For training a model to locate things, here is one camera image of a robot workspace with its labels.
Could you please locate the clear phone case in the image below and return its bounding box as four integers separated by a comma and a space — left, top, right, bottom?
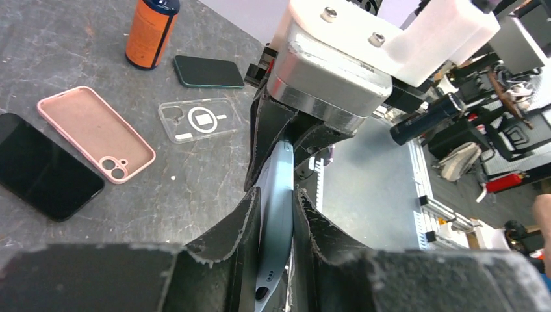
158, 97, 243, 144

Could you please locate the pink phone case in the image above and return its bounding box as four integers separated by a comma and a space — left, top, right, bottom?
37, 86, 156, 185

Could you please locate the orange bottle blue cap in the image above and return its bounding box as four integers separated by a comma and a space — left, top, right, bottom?
125, 0, 181, 70

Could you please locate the black phone teal edge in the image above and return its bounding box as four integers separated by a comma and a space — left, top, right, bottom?
173, 55, 244, 89

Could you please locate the white toothed cable duct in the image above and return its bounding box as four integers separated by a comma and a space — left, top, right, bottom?
308, 156, 325, 213

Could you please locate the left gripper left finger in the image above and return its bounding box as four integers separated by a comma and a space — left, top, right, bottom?
1, 187, 261, 311

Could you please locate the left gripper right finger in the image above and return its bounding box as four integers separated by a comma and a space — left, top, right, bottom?
293, 189, 547, 311

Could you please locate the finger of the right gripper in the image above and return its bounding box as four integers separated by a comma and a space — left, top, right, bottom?
244, 82, 298, 191
292, 123, 357, 170

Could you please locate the aluminium frame rail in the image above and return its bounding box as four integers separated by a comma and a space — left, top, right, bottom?
407, 140, 473, 250

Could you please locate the grey bag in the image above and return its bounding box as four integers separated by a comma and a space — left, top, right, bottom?
432, 142, 482, 182

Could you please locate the red fire extinguisher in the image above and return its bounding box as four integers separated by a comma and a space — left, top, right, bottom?
476, 172, 528, 203

